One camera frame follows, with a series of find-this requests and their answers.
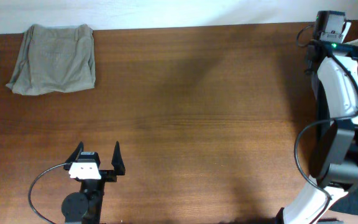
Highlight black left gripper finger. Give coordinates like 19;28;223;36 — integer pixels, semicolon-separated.
63;141;84;170
111;141;126;175

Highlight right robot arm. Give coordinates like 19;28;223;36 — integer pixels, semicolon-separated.
136;38;358;223

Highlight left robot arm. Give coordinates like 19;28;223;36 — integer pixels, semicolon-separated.
61;142;117;224

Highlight folded khaki shorts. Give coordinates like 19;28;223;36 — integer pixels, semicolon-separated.
6;24;96;96

